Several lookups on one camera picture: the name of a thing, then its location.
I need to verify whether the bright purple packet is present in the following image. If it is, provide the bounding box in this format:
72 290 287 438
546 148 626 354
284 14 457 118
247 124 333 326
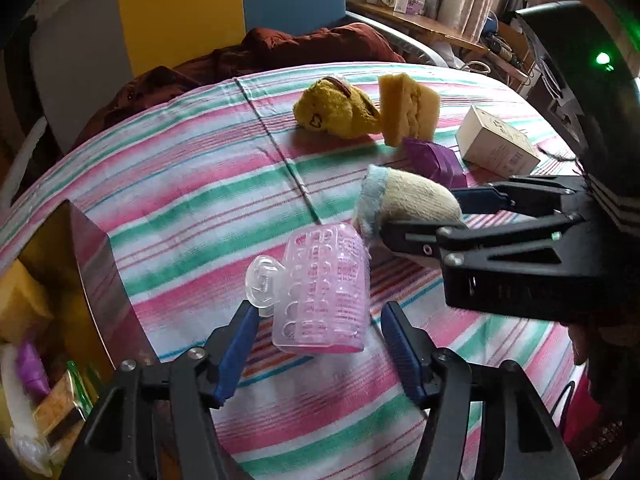
15 342 51 398

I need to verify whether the yellow sponge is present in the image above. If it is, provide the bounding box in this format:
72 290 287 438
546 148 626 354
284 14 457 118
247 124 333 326
377 73 441 148

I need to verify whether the cardboard bin with items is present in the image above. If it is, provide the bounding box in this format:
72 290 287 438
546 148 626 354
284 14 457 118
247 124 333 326
0 199 161 480

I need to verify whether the brown patterned box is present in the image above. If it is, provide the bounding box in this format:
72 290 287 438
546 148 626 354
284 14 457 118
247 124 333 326
32 372 88 441

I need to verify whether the dark red blanket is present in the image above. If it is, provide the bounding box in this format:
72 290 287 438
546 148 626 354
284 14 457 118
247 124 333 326
70 22 406 153

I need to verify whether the beige sock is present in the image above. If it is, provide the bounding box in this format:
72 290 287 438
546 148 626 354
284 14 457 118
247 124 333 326
352 165 463 241

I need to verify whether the grey yellow blue chair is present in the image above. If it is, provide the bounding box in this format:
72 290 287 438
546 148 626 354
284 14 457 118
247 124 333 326
0 0 451 161

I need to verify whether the white sock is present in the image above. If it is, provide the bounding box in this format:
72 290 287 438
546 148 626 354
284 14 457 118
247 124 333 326
0 345 36 441

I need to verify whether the striped bed sheet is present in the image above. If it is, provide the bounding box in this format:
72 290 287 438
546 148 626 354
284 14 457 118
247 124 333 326
0 60 591 480

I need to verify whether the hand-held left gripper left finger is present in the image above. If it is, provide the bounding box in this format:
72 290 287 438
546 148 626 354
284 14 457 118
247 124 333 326
57 299 261 480

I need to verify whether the clear plastic item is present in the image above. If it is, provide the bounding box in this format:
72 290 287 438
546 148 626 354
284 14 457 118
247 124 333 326
10 430 56 477

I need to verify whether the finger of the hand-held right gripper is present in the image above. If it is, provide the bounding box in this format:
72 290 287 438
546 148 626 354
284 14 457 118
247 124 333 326
380 212 601 322
450 174 588 216

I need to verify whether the wooden desk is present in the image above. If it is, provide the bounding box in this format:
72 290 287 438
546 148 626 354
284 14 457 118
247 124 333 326
345 0 531 83

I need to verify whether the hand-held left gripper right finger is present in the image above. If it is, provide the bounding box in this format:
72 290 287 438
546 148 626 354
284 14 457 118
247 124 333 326
380 301 583 480

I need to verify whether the green white long box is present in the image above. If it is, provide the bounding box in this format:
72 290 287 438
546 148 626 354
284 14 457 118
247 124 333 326
65 360 103 416

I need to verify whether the white cardboard box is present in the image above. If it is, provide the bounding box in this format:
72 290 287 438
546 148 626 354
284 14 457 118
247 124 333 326
456 105 542 177

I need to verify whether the pink perforated plastic cup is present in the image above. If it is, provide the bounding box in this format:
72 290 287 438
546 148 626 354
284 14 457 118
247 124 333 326
245 224 372 353

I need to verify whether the yellow fluffy cloth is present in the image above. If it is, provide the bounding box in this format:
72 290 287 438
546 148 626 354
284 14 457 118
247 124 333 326
0 260 53 346

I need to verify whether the dark purple packet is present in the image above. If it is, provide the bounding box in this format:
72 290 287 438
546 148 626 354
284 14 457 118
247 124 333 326
402 137 468 188

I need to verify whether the yellow plush towel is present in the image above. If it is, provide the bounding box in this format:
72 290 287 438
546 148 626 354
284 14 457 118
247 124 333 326
292 75 383 140

